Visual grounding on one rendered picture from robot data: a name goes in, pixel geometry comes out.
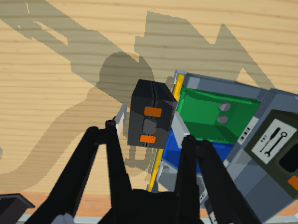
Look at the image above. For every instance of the green bin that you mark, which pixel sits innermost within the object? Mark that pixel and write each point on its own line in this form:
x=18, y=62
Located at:
x=200, y=110

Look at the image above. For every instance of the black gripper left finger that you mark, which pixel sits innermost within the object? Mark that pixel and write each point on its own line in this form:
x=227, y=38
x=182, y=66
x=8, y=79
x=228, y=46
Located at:
x=62, y=204

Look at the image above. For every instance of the grey open bin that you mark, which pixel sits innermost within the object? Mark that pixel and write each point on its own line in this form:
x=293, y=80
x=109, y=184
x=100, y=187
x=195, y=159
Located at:
x=168, y=180

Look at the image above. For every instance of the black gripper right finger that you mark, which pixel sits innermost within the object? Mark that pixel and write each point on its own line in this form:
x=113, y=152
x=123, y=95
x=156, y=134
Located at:
x=226, y=201

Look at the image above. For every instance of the blue open bin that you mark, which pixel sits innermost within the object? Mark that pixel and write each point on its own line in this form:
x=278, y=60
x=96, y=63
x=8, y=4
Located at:
x=172, y=156

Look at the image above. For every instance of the yellow bar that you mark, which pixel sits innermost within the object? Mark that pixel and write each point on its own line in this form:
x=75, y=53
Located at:
x=176, y=93

